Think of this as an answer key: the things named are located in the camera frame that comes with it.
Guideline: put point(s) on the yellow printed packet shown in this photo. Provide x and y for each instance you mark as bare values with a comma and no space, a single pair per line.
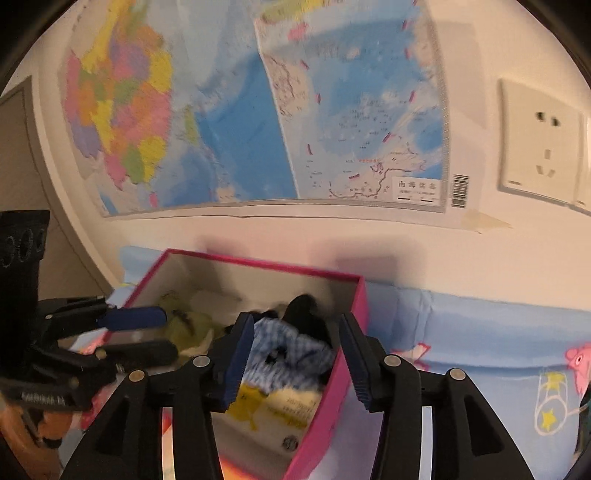
277,406

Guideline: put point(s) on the colourful wall map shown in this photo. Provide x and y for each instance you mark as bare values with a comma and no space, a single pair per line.
231,92

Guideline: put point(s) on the white wall socket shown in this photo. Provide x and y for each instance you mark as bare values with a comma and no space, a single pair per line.
540,138

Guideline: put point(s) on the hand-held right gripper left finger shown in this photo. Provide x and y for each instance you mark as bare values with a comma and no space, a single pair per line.
240,364

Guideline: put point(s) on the masking tape strip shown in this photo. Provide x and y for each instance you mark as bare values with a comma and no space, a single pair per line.
485,222

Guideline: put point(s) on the green crocodile plush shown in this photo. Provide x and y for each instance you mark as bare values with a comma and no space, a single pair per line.
194,327

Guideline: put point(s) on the pink cardboard box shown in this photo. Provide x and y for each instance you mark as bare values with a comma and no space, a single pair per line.
318,438

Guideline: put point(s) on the blue checked soft toy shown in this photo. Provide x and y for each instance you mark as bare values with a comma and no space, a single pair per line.
295,364

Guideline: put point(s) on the person's left hand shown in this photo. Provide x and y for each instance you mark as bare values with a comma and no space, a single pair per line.
55,424

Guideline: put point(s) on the blue cartoon printed blanket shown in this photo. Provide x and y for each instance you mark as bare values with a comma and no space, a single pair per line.
485,332

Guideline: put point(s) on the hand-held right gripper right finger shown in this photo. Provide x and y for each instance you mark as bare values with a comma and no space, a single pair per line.
358,369

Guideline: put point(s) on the black soft cloth item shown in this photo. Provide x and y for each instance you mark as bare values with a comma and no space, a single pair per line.
304,318

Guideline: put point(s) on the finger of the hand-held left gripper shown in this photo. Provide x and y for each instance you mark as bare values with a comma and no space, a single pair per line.
143,353
134,318

